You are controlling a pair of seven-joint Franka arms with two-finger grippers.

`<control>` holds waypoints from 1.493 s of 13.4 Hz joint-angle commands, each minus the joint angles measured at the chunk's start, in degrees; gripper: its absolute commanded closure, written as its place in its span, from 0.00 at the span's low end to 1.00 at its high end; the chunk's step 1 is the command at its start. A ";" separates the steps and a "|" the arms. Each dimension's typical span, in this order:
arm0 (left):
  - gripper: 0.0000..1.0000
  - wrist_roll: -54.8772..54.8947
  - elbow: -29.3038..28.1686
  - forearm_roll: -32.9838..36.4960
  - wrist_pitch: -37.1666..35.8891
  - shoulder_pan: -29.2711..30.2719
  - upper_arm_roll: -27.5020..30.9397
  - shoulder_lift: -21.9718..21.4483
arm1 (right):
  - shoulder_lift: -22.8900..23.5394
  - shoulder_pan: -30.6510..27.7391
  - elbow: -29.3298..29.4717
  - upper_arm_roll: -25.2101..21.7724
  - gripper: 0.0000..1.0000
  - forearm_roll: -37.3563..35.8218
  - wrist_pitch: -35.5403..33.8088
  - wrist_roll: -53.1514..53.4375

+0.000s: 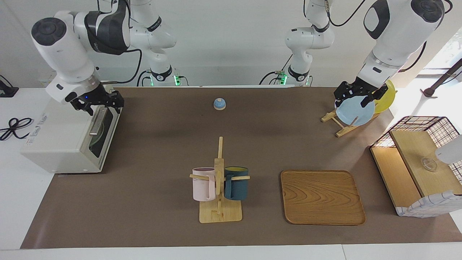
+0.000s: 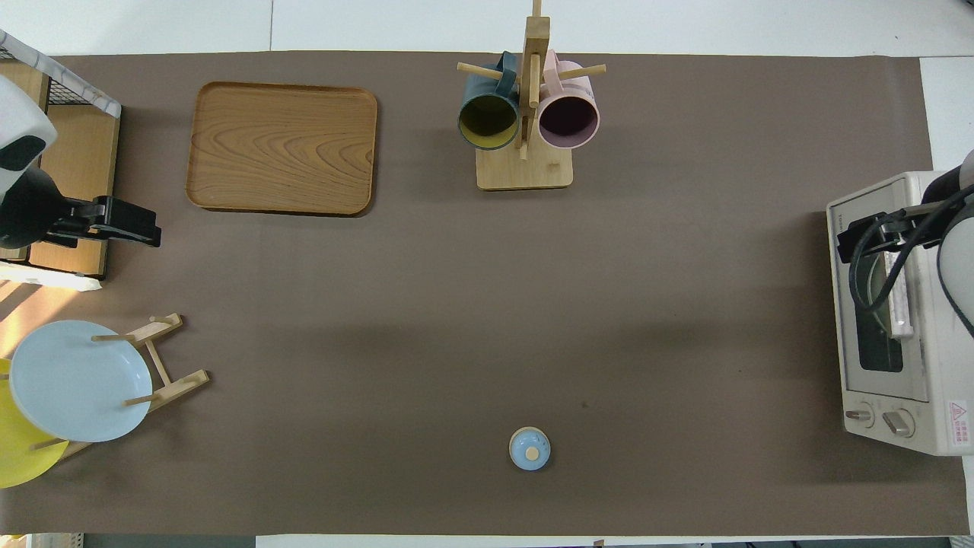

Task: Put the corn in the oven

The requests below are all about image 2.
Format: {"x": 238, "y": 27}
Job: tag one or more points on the pink mug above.
{"x": 567, "y": 122}

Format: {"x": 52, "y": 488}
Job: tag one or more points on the brown table mat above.
{"x": 304, "y": 342}

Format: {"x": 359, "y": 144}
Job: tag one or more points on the white toaster oven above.
{"x": 947, "y": 365}

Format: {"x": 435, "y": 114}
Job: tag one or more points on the wooden plate rack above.
{"x": 179, "y": 384}

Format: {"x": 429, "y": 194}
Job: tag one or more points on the wooden mug tree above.
{"x": 533, "y": 171}

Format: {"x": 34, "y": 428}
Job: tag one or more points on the brown wooden tray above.
{"x": 281, "y": 152}

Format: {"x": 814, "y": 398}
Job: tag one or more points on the glass oven door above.
{"x": 875, "y": 358}

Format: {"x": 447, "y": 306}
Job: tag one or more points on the yellow plate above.
{"x": 19, "y": 457}

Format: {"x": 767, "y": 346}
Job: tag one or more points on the silver oven knob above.
{"x": 899, "y": 423}
{"x": 860, "y": 416}

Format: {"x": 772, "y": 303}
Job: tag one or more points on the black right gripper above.
{"x": 940, "y": 186}

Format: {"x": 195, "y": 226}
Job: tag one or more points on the small blue call bell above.
{"x": 525, "y": 457}

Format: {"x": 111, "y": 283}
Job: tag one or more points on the light blue plate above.
{"x": 76, "y": 380}

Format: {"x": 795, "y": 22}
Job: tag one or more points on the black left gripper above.
{"x": 30, "y": 209}

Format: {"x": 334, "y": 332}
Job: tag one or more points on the dark blue mug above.
{"x": 487, "y": 122}

